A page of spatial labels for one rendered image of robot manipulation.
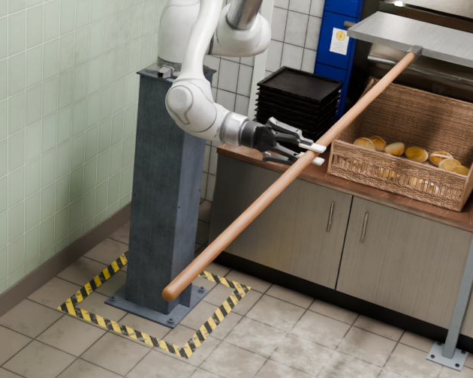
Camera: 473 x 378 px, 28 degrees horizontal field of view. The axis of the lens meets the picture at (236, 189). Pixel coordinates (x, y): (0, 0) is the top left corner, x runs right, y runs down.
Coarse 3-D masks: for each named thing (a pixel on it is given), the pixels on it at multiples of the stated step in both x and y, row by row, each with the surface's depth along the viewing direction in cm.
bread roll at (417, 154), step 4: (408, 148) 395; (412, 148) 395; (416, 148) 394; (420, 148) 394; (408, 152) 395; (412, 152) 394; (416, 152) 394; (420, 152) 393; (424, 152) 393; (408, 156) 394; (412, 156) 394; (416, 156) 393; (420, 156) 393; (424, 156) 392; (412, 160) 394; (416, 160) 393; (420, 160) 393; (424, 160) 393
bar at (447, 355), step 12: (348, 24) 364; (468, 252) 352; (468, 264) 354; (468, 276) 356; (468, 288) 358; (456, 300) 362; (456, 312) 364; (456, 324) 366; (456, 336) 368; (432, 348) 378; (444, 348) 372; (456, 348) 380; (432, 360) 371; (444, 360) 372; (456, 360) 373
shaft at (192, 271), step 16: (400, 64) 319; (384, 80) 305; (368, 96) 293; (352, 112) 281; (336, 128) 270; (320, 144) 260; (304, 160) 251; (288, 176) 242; (272, 192) 234; (256, 208) 227; (240, 224) 220; (224, 240) 213; (208, 256) 207; (192, 272) 201; (176, 288) 195
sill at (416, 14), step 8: (384, 0) 396; (392, 0) 397; (384, 8) 394; (392, 8) 393; (400, 8) 391; (408, 8) 390; (416, 8) 389; (424, 8) 391; (408, 16) 391; (416, 16) 389; (424, 16) 388; (432, 16) 386; (440, 16) 385; (448, 16) 384; (456, 16) 385; (464, 16) 386; (440, 24) 386; (448, 24) 385; (456, 24) 383; (464, 24) 382; (472, 24) 380
